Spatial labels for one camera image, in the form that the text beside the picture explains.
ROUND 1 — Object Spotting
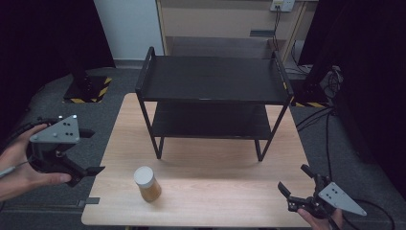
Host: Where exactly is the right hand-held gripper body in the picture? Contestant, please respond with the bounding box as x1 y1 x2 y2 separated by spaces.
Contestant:
286 173 368 221

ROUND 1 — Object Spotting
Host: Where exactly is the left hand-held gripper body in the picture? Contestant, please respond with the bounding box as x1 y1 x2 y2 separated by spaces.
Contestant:
26 114 89 188

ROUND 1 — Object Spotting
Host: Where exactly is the person's right hand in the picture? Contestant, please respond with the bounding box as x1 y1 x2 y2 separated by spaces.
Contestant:
296 207 345 230

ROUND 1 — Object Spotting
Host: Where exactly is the person's left hand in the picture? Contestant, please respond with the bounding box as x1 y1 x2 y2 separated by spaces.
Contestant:
0 124 73 202

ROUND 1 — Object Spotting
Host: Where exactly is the grey floor tape strip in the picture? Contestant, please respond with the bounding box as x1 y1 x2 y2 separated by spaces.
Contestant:
76 196 102 209

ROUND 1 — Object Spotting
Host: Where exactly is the black stand base striped edge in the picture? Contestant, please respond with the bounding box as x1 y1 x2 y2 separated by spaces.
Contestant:
289 79 330 108
62 74 113 104

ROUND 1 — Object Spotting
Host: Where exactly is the jar with white lid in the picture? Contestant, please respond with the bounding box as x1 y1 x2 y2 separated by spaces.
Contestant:
133 165 163 203

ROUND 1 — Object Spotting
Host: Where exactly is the dark curtain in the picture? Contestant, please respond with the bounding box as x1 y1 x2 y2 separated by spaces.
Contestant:
297 0 406 200
0 0 117 142

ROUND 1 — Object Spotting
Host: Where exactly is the black two-tier shelf rack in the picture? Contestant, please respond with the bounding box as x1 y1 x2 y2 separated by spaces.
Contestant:
134 46 295 163

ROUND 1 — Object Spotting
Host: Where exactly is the beige wooden cabinet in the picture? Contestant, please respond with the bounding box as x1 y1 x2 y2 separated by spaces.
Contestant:
155 0 319 62

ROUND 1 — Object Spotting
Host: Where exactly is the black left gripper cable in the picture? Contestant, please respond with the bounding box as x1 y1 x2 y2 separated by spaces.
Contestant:
0 116 62 153

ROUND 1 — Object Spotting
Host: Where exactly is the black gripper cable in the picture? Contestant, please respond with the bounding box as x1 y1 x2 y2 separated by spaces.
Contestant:
0 116 62 153
328 198 396 230

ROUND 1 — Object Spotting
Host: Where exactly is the black floor cable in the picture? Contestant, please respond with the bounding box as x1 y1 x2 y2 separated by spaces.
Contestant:
295 105 337 180

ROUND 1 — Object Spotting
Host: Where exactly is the grey cable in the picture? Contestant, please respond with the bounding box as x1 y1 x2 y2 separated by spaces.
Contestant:
0 160 31 179

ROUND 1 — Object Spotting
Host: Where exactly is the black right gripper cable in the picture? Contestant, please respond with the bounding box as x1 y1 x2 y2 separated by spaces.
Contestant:
328 198 396 230

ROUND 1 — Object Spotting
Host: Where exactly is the tangled cable bundle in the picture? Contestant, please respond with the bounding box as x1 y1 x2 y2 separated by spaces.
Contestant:
318 64 345 98

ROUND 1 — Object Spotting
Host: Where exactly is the black socket cable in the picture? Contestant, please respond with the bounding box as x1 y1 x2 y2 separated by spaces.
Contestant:
271 5 282 52

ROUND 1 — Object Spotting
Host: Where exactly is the white wall socket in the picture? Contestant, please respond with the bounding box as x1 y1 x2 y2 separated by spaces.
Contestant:
269 0 297 13

